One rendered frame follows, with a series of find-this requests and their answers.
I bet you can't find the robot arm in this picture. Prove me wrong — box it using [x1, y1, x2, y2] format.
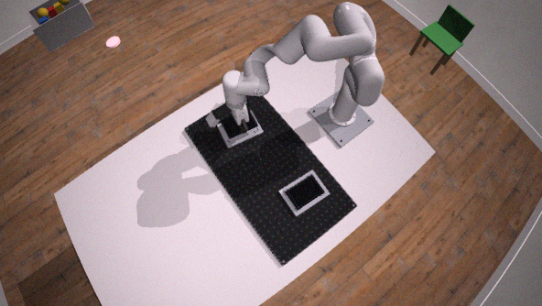
[206, 2, 385, 127]

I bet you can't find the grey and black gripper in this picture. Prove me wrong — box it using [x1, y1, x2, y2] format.
[227, 105, 249, 134]

